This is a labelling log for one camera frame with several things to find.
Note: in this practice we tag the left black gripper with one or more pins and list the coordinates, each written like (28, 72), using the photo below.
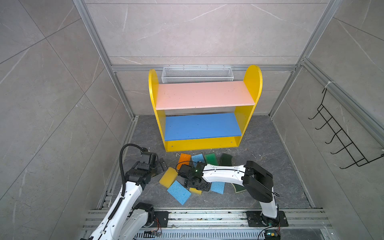
(159, 168)

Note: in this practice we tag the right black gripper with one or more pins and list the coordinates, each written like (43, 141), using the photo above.
(203, 187)

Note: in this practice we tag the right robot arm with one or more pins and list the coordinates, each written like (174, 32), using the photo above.
(255, 179)

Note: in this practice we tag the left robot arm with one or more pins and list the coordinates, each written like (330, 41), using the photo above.
(124, 220)

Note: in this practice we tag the yellow shelf unit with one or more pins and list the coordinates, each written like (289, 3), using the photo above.
(206, 131)

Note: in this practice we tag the light blue sponge middle row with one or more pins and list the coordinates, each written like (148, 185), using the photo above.
(198, 159)

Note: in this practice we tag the orange sponge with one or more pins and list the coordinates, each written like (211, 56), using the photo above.
(185, 159)

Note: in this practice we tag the light blue sponge front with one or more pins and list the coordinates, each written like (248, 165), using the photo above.
(180, 193)

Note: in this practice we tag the green yellow sponge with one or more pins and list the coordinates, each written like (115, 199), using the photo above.
(211, 159)

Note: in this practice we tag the dark green curved sponge upper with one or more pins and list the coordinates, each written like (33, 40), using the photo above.
(226, 160)

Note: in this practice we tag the dark green curved sponge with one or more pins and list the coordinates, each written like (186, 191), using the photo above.
(238, 188)
(226, 160)

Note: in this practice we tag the dark green curved sponge lower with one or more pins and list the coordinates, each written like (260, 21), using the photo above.
(238, 188)

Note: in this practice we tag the aluminium rail base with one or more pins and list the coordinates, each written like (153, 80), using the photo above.
(233, 225)

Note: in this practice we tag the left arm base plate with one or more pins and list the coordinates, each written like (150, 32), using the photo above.
(158, 219)

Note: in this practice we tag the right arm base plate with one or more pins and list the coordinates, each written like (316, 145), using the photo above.
(257, 219)

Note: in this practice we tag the white wire mesh basket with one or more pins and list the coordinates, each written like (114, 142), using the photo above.
(179, 75)

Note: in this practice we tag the black wire hook rack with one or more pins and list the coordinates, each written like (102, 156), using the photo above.
(339, 133)

